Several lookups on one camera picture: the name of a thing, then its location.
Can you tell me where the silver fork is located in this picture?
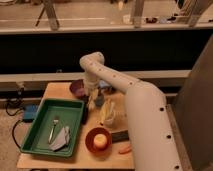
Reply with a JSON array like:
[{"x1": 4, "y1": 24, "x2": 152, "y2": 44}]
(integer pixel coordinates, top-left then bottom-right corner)
[{"x1": 48, "y1": 116, "x2": 59, "y2": 144}]

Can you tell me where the black cable on floor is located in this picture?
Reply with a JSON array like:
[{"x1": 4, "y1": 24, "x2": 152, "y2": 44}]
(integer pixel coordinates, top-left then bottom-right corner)
[{"x1": 5, "y1": 96, "x2": 26, "y2": 149}]

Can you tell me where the black rectangular block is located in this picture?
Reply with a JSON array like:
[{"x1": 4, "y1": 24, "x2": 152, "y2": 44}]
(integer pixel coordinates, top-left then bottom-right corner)
[{"x1": 111, "y1": 130, "x2": 129, "y2": 143}]

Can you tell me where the yellow round fruit toy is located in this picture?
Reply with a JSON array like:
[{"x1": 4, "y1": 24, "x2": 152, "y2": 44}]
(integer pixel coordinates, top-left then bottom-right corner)
[{"x1": 93, "y1": 134, "x2": 107, "y2": 149}]

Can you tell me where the orange bowl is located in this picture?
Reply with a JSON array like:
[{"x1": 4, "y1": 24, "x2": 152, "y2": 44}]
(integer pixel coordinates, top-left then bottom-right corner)
[{"x1": 85, "y1": 127, "x2": 112, "y2": 155}]

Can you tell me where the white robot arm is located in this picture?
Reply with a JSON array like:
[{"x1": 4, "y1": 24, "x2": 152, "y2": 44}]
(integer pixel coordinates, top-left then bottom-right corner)
[{"x1": 79, "y1": 52, "x2": 183, "y2": 171}]

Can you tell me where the grey folded cloth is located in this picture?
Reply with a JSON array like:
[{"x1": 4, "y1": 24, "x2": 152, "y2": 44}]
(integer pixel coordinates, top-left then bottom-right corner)
[{"x1": 49, "y1": 126, "x2": 70, "y2": 151}]

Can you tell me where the purple bowl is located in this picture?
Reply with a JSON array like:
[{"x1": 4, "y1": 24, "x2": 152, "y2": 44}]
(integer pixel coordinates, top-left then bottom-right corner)
[{"x1": 69, "y1": 79, "x2": 85, "y2": 98}]

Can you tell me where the black handled tool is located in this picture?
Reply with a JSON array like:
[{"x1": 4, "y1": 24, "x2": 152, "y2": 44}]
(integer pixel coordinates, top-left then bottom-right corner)
[{"x1": 81, "y1": 96, "x2": 89, "y2": 125}]

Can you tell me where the blue box on floor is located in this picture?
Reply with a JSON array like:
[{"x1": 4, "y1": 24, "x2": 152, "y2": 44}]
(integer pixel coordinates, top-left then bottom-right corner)
[{"x1": 23, "y1": 105, "x2": 38, "y2": 122}]

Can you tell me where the green plastic tray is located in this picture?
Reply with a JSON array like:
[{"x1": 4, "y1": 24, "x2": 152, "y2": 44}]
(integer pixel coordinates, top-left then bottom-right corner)
[{"x1": 21, "y1": 98, "x2": 84, "y2": 157}]

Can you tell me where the wooden table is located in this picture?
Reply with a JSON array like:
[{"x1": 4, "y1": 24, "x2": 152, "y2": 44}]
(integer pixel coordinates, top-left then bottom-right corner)
[{"x1": 17, "y1": 82, "x2": 134, "y2": 170}]

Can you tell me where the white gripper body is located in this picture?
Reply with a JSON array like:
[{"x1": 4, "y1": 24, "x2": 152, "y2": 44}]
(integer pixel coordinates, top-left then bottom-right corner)
[{"x1": 83, "y1": 73, "x2": 99, "y2": 95}]

